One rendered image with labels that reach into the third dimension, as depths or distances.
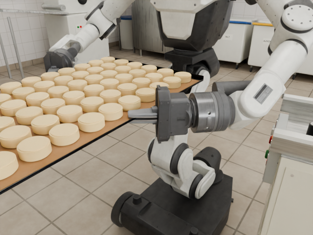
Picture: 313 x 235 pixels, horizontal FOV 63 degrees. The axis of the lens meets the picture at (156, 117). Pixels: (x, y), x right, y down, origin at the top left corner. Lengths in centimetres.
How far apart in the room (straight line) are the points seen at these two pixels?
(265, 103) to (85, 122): 36
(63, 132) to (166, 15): 65
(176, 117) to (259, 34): 385
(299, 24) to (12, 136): 64
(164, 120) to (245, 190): 146
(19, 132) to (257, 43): 406
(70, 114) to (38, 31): 464
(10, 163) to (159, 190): 123
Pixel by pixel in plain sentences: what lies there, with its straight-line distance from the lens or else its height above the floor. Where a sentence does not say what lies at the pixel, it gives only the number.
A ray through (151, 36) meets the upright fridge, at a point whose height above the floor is 42.
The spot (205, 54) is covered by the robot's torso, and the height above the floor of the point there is 100.
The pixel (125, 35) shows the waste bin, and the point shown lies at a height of 29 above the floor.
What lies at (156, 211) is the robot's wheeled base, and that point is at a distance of 144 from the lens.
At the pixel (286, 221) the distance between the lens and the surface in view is 91.
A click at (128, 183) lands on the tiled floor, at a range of 189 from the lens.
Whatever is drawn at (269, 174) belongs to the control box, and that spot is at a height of 73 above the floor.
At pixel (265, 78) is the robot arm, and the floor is 108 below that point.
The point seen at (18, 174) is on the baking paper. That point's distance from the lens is 43.
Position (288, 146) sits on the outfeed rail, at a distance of 77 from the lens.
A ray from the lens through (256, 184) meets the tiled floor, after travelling 200.
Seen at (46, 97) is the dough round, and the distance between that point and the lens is 64.
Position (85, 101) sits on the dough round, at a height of 102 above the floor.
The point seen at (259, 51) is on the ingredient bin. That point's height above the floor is 35.
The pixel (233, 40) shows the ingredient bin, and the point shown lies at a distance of 447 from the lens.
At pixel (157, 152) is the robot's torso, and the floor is 61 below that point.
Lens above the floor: 125
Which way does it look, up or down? 27 degrees down
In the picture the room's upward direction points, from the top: straight up
